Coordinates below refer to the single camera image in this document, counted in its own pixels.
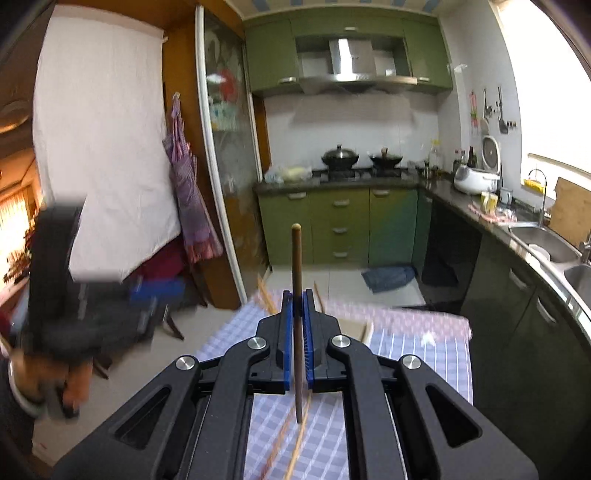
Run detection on medium brown chopstick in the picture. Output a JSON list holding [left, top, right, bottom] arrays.
[[259, 405, 296, 480]]

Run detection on steel kitchen faucet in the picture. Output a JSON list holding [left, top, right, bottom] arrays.
[[579, 232, 591, 264]]

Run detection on person's left hand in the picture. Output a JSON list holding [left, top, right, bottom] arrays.
[[9, 349, 93, 411]]

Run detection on purple hanging apron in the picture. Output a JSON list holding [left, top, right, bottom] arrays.
[[163, 92, 223, 264]]

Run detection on white plastic utensil holder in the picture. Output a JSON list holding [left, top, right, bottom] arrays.
[[339, 319, 375, 346]]

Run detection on blue floor mat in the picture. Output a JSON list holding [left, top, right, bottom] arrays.
[[362, 265, 416, 294]]

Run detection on white hanging sheet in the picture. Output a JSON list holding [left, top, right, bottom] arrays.
[[33, 5, 180, 280]]

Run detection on green lower cabinets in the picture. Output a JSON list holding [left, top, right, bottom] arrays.
[[256, 182, 433, 267]]

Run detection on green cabinets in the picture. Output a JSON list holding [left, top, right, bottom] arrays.
[[245, 6, 453, 97], [256, 182, 433, 267]]

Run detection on gas stove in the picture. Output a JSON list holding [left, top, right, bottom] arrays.
[[312, 167, 414, 183]]

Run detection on stainless steel sink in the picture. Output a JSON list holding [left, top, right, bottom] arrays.
[[508, 223, 590, 304]]

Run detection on yellow mug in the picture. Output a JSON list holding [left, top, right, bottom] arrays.
[[481, 192, 498, 215]]

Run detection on black wok left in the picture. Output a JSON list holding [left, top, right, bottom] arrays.
[[322, 144, 359, 170]]

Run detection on black wok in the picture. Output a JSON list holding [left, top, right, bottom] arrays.
[[322, 144, 359, 170], [369, 147, 403, 170]]

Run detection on white rice cooker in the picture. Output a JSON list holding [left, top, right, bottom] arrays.
[[454, 135, 502, 195]]

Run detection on small steel faucet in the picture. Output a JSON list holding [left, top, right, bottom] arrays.
[[527, 168, 548, 227]]

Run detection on black wok right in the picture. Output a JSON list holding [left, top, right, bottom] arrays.
[[369, 147, 403, 170]]

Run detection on wooden cutting board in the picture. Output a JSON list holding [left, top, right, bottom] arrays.
[[549, 177, 591, 247]]

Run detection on green upper cabinets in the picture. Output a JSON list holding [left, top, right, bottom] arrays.
[[245, 6, 453, 97]]

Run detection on steel range hood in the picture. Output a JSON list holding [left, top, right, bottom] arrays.
[[297, 36, 419, 95]]

